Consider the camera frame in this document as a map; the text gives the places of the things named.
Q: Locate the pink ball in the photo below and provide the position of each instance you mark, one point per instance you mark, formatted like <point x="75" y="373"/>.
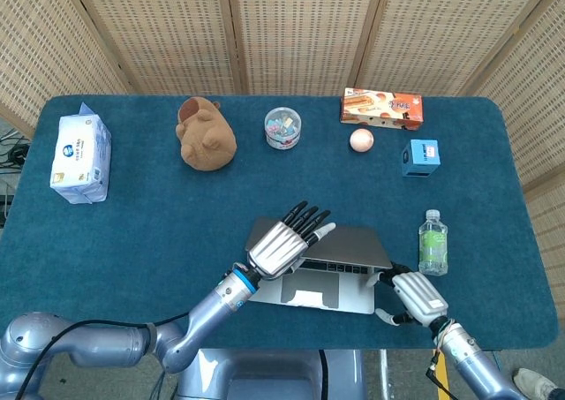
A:
<point x="362" y="141"/>

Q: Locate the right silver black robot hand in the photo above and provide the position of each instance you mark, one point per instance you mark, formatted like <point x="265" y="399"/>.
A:
<point x="419" y="296"/>

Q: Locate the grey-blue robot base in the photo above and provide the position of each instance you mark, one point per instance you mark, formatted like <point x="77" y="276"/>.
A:
<point x="265" y="373"/>

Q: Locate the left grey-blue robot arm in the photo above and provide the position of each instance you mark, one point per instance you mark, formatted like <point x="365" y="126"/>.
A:
<point x="207" y="307"/>

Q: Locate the clear bottle with green label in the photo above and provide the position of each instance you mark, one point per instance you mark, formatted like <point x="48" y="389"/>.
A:
<point x="433" y="245"/>

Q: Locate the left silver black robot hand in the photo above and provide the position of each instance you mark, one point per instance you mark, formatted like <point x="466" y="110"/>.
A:
<point x="278" y="250"/>

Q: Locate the small blue box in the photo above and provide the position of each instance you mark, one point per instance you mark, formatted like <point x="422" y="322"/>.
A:
<point x="421" y="157"/>

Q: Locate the brown plush toy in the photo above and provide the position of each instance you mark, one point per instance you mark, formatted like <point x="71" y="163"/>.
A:
<point x="207" y="144"/>

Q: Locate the white blue tissue pack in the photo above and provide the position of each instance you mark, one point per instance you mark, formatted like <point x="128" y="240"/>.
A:
<point x="79" y="153"/>

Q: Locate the white table leg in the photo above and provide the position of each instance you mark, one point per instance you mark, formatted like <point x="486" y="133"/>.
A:
<point x="384" y="373"/>

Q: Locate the silver laptop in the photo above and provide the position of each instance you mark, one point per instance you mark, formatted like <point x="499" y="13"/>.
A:
<point x="348" y="245"/>

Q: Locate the orange snack box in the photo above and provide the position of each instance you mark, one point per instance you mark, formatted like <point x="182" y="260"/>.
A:
<point x="379" y="108"/>

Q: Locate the blue felt table cover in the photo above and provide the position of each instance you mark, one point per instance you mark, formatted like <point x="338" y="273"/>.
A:
<point x="132" y="241"/>

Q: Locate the grey shoe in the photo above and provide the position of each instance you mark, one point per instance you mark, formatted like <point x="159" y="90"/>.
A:
<point x="532" y="382"/>

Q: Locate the clear jar of binder clips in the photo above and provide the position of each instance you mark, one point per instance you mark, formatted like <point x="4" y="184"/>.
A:
<point x="283" y="128"/>

